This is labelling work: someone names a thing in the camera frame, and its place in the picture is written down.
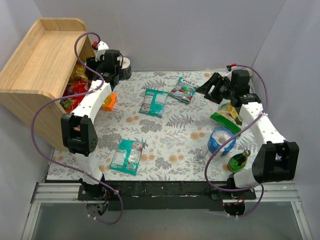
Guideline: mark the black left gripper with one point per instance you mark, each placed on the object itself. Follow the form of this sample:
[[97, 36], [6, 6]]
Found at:
[[90, 63]]

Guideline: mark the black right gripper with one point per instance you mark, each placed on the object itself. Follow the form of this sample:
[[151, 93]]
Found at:
[[216, 85]]

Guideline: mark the orange Lot 100 mango gummy bag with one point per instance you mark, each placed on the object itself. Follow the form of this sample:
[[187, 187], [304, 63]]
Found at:
[[78, 73]]

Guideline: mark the red Lot 100 fruit gummy bag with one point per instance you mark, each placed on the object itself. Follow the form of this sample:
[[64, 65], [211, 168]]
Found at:
[[76, 87]]

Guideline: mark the small orange candy bag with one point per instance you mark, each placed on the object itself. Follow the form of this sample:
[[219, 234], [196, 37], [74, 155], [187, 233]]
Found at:
[[109, 102]]

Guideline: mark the teal fox's bag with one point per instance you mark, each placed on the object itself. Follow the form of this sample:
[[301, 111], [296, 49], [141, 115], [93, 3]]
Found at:
[[153, 103], [127, 157]]

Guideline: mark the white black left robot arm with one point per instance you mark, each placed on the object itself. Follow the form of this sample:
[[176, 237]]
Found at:
[[78, 131]]

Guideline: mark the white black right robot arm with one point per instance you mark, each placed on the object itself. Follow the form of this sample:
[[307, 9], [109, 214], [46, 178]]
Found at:
[[277, 158]]

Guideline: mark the Fox's mint blossom candy bag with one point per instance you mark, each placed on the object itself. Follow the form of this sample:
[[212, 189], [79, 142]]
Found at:
[[183, 90]]

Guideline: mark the wooden shelf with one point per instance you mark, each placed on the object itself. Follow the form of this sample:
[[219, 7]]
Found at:
[[40, 67]]

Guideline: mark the green white Chuba chips bag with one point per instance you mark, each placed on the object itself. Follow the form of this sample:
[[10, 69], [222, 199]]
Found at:
[[228, 117]]

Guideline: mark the dark tape roll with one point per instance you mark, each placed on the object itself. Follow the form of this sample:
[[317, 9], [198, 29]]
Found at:
[[126, 70]]

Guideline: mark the small clear plastic bottle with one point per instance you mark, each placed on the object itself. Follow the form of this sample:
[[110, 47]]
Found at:
[[202, 152]]

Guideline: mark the teal Fox's bag back side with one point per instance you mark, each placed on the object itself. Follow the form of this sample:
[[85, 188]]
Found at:
[[153, 103]]

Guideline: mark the floral patterned table mat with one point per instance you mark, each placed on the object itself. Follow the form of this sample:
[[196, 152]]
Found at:
[[171, 142]]

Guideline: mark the green glass bottle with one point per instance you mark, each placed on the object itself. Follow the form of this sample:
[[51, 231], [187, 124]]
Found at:
[[238, 161]]

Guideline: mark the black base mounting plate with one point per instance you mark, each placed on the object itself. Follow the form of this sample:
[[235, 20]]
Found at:
[[171, 195]]

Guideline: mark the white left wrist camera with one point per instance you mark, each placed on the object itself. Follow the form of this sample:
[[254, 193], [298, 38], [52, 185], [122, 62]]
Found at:
[[100, 48]]

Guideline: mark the aluminium frame rail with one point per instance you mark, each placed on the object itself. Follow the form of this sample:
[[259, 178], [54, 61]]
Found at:
[[277, 214]]

